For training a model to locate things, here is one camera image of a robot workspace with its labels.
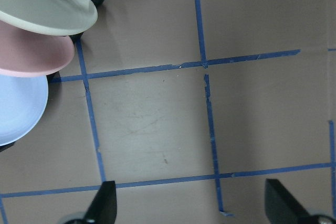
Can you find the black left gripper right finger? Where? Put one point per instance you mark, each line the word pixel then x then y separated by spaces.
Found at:
pixel 281 206

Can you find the cream plate in rack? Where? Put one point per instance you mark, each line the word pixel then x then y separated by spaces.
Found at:
pixel 50 17

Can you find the pink plate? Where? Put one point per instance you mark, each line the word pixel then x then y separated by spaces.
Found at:
pixel 28 54

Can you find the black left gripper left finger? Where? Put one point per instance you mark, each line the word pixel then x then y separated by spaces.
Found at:
pixel 103 208

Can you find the light blue plate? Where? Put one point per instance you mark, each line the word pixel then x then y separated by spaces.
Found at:
pixel 23 102

